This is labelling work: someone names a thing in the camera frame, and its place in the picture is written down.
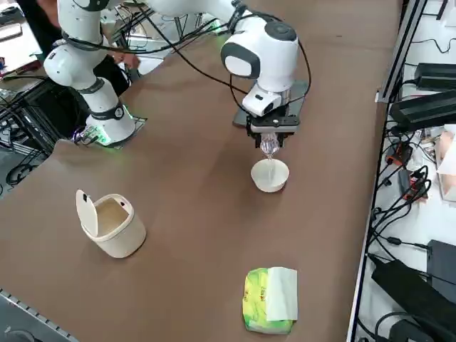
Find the green tissue pack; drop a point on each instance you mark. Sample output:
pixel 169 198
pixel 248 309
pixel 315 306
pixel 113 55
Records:
pixel 258 303

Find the cream lidded mini trash bin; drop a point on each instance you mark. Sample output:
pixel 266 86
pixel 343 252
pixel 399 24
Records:
pixel 121 238

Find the wooden side desk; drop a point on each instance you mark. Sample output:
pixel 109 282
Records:
pixel 18 53

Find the black square box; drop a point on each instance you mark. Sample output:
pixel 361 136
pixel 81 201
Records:
pixel 443 260

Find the red black power plug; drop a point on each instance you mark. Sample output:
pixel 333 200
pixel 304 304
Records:
pixel 399 154
pixel 417 187

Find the white round bowl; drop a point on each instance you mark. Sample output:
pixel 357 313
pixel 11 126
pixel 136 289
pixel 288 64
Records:
pixel 270 181

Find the aluminium camera post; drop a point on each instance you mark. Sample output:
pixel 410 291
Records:
pixel 400 46

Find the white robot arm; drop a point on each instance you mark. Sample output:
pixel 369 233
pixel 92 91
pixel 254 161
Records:
pixel 270 60

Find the black power adapter brick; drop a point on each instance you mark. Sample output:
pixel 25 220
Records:
pixel 436 75
pixel 424 107

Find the clear plastic measuring cup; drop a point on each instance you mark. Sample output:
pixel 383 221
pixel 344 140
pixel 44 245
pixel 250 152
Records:
pixel 269 145

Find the long black power box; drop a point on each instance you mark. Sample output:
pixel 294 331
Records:
pixel 409 288

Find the white cardboard box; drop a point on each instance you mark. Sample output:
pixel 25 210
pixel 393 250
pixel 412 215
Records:
pixel 448 167

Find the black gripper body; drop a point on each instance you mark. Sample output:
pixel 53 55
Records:
pixel 285 126

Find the aluminium table edge rail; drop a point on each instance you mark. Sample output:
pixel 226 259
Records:
pixel 32 310

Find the grey square tray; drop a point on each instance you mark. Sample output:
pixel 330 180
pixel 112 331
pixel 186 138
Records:
pixel 301 94

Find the black metal rack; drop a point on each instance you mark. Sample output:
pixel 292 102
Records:
pixel 42 107

